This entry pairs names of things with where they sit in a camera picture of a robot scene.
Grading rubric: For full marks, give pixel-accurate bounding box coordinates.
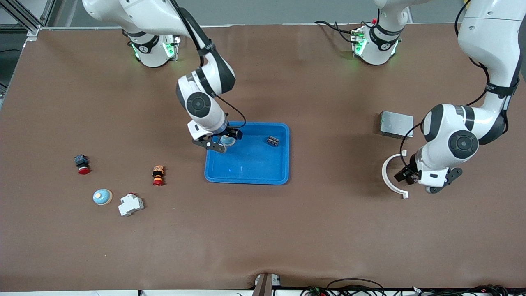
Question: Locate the blue plastic tray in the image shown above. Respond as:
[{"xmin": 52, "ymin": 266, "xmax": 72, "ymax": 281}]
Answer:
[{"xmin": 204, "ymin": 121, "xmax": 291, "ymax": 185}]

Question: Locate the silver metal box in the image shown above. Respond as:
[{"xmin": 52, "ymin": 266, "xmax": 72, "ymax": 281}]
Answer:
[{"xmin": 378, "ymin": 111, "xmax": 414, "ymax": 141}]

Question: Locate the white circuit breaker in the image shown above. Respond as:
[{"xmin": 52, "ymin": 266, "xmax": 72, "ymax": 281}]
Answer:
[{"xmin": 118, "ymin": 192, "xmax": 145, "ymax": 217}]

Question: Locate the red emergency button black body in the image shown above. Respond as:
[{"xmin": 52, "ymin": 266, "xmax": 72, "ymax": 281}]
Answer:
[{"xmin": 74, "ymin": 154, "xmax": 91, "ymax": 176}]

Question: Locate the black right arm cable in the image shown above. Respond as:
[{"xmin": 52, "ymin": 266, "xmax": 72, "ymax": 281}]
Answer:
[{"xmin": 168, "ymin": 0, "xmax": 247, "ymax": 131}]

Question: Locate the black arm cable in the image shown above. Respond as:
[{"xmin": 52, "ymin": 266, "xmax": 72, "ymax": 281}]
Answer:
[
  {"xmin": 168, "ymin": 0, "xmax": 247, "ymax": 131},
  {"xmin": 401, "ymin": 0, "xmax": 491, "ymax": 169}
]

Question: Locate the white curved plastic bracket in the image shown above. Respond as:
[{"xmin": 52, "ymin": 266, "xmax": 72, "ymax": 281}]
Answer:
[{"xmin": 381, "ymin": 150, "xmax": 410, "ymax": 199}]

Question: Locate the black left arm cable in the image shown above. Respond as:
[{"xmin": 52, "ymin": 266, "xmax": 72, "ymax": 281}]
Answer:
[{"xmin": 401, "ymin": 0, "xmax": 491, "ymax": 169}]

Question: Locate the black right base cable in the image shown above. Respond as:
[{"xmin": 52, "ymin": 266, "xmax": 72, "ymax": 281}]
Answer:
[{"xmin": 162, "ymin": 25, "xmax": 183, "ymax": 62}]

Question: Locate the black base cable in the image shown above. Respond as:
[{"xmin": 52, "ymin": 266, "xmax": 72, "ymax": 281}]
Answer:
[
  {"xmin": 314, "ymin": 20, "xmax": 358, "ymax": 44},
  {"xmin": 162, "ymin": 25, "xmax": 183, "ymax": 62}
]

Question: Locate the black looped cable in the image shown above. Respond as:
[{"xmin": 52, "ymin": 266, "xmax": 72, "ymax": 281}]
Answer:
[{"xmin": 327, "ymin": 278, "xmax": 385, "ymax": 296}]

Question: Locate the black cable bundle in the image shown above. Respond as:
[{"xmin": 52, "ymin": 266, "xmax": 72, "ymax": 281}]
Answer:
[{"xmin": 411, "ymin": 284, "xmax": 526, "ymax": 296}]

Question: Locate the black left base cable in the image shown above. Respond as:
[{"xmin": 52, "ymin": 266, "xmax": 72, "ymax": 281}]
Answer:
[{"xmin": 314, "ymin": 20, "xmax": 358, "ymax": 44}]

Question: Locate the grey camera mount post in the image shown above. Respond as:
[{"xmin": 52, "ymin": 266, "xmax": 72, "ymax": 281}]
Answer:
[{"xmin": 252, "ymin": 272, "xmax": 282, "ymax": 296}]

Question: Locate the aluminium frame profile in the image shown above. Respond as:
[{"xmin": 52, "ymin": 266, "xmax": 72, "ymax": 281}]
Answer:
[{"xmin": 0, "ymin": 0, "xmax": 66, "ymax": 42}]

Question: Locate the white table edge rail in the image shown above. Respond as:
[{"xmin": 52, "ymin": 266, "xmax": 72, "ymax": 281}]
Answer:
[{"xmin": 0, "ymin": 290, "xmax": 247, "ymax": 296}]

